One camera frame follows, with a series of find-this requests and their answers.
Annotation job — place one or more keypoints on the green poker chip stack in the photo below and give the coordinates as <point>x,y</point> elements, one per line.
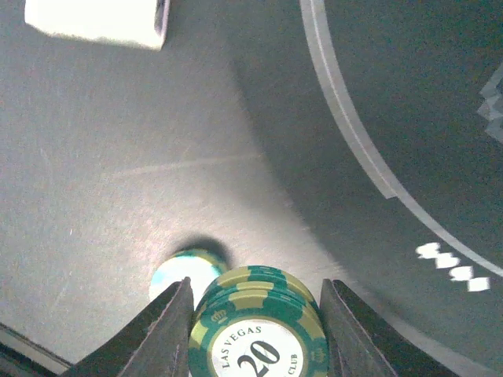
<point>201,266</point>

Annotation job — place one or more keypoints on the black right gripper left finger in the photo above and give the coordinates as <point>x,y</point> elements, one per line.
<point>154,343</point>

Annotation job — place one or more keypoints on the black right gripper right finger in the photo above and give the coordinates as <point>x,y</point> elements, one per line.
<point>362,343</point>

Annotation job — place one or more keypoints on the round black poker mat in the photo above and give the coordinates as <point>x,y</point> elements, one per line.
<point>368,113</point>

